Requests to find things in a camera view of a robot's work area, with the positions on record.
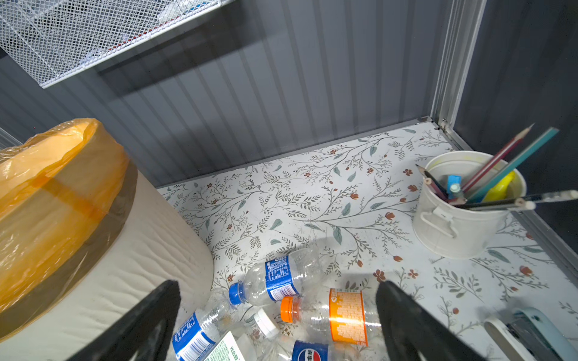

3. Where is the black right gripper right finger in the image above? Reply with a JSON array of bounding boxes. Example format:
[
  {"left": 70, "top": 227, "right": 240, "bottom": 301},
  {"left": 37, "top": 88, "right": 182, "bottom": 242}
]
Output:
[{"left": 376, "top": 281, "right": 483, "bottom": 360}]

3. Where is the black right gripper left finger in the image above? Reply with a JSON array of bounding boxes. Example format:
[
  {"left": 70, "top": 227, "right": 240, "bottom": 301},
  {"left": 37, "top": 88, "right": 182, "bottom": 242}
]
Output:
[{"left": 69, "top": 280, "right": 181, "bottom": 360}]

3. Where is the cream ribbed waste bin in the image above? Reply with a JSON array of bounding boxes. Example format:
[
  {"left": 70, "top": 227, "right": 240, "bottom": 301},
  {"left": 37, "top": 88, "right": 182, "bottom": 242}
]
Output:
[{"left": 1, "top": 174, "right": 214, "bottom": 360}]

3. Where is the orange plastic bin liner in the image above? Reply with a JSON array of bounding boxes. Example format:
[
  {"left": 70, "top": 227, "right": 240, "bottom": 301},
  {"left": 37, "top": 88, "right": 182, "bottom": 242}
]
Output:
[{"left": 1, "top": 118, "right": 138, "bottom": 339}]

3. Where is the blue label water bottle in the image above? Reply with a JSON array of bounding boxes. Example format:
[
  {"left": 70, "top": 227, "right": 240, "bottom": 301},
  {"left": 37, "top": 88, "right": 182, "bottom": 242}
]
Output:
[{"left": 172, "top": 301, "right": 239, "bottom": 361}]

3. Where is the orange label clear bottle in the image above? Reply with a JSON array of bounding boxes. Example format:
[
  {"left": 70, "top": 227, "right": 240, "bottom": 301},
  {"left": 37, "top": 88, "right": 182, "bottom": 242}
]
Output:
[{"left": 280, "top": 287, "right": 385, "bottom": 347}]

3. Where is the white teal stapler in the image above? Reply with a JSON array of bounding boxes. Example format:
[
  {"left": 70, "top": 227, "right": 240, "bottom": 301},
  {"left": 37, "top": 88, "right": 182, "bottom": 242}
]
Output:
[{"left": 484, "top": 308, "right": 577, "bottom": 360}]

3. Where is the pepsi label clear bottle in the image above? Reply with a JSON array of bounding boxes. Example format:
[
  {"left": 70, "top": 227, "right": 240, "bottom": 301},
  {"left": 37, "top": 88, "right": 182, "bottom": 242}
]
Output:
[{"left": 262, "top": 338, "right": 362, "bottom": 361}]

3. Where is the white pencil cup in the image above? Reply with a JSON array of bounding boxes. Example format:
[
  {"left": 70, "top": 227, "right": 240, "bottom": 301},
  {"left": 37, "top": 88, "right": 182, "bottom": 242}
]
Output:
[{"left": 413, "top": 150, "right": 510, "bottom": 260}]

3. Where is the white wire wall basket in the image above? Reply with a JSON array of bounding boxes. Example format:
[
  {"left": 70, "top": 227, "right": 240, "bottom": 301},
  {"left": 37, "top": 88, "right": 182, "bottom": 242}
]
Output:
[{"left": 1, "top": 0, "right": 227, "bottom": 89}]

